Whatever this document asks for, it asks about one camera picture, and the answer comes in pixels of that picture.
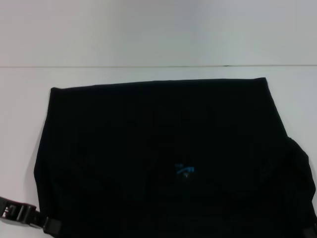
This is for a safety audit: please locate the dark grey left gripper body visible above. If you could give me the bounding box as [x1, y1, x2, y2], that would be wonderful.
[0, 195, 44, 229]

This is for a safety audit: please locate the black shirt with FREE print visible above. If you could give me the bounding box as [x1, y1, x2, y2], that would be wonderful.
[33, 77, 317, 238]

